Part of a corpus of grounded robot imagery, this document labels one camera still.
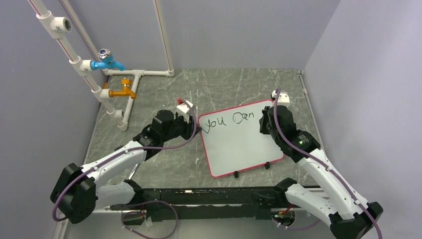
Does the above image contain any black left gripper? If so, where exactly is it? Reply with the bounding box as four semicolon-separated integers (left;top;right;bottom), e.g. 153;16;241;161
162;112;202;142

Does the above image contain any pink framed whiteboard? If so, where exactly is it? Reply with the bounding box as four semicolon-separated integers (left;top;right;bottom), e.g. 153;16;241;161
198;100;284;178

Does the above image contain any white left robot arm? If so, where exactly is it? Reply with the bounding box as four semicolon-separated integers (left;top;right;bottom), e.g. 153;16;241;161
50;109;202;224

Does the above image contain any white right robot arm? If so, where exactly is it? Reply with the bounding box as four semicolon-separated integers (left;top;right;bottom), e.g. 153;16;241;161
259;105;383;239

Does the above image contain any silver combination wrench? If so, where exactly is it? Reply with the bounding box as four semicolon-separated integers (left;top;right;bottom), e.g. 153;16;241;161
126;164;140;180

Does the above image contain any orange brass faucet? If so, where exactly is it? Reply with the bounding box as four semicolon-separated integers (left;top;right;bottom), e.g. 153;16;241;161
108;78;136;99

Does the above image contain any blue plastic faucet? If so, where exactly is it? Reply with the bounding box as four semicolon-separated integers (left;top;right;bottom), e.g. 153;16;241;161
90;48;125;71

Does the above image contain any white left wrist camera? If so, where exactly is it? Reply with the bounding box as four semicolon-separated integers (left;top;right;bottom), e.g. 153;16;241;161
176;97;197;122

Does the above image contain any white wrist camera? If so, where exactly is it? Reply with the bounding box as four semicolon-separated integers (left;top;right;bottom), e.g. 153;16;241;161
176;97;197;122
271;90;290;107

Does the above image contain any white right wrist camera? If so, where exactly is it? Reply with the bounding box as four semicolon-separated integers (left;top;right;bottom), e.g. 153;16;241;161
271;90;290;107

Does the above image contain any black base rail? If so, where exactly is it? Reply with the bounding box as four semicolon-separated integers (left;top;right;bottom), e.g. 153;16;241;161
110;187;296;222

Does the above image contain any white PVC pipe frame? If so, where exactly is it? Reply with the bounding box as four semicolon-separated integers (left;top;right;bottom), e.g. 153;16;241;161
28;0;175;131

